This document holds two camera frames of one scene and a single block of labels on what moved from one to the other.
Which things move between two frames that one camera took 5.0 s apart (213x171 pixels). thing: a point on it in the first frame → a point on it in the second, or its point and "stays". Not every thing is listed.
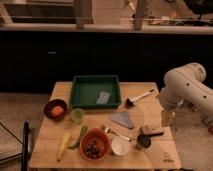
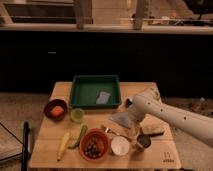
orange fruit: x=57 y=111 stays
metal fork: x=108 y=130 stays
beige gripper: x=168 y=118 → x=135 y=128
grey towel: x=122 y=118 stays
